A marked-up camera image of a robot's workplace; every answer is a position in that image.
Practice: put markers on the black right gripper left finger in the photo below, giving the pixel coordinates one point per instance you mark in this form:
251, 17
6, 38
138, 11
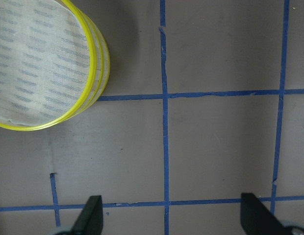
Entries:
90, 220

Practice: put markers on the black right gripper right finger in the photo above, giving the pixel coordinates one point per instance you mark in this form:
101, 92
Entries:
256, 219

